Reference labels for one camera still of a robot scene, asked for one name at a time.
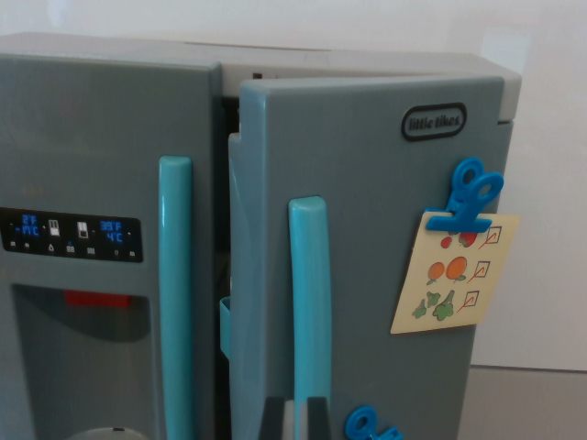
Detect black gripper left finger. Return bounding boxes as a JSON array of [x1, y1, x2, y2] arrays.
[[261, 396, 288, 440]]

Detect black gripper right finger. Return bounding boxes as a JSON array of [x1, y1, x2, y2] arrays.
[[305, 396, 332, 440]]

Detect grey toy fridge body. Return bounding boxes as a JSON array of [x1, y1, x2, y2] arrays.
[[0, 31, 523, 440]]

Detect blue clip without card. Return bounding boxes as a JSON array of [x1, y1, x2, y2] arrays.
[[344, 405, 404, 440]]

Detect cream grocery list card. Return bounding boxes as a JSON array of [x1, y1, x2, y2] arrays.
[[390, 210, 521, 336]]

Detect red dispenser lever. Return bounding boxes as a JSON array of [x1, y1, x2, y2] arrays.
[[63, 290, 133, 309]]

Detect blue clip holding card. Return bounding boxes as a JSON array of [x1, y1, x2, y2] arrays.
[[425, 157, 505, 235]]

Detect teal fridge door handle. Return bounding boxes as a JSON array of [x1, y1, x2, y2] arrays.
[[287, 195, 332, 440]]

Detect teal freezer door handle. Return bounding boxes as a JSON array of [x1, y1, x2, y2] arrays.
[[158, 155, 194, 440]]

